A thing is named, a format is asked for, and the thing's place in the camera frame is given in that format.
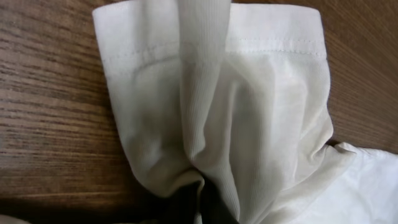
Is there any white polo shirt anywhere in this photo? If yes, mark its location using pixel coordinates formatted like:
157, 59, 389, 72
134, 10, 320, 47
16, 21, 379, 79
93, 1, 397, 223

